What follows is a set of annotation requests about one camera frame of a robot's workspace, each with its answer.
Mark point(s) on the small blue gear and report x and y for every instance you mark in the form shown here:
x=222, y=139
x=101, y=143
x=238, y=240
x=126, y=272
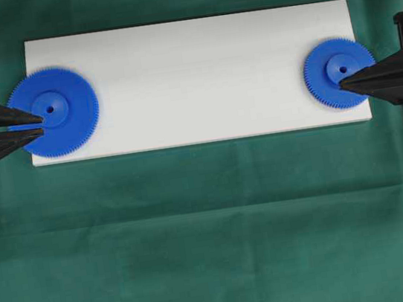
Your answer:
x=328, y=64

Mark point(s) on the large blue gear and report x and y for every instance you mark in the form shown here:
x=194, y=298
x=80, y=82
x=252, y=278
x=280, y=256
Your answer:
x=67, y=104

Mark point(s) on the green table cloth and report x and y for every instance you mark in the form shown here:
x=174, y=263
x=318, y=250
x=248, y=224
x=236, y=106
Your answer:
x=313, y=216

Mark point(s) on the white rectangular board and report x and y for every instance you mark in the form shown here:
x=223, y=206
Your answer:
x=196, y=81

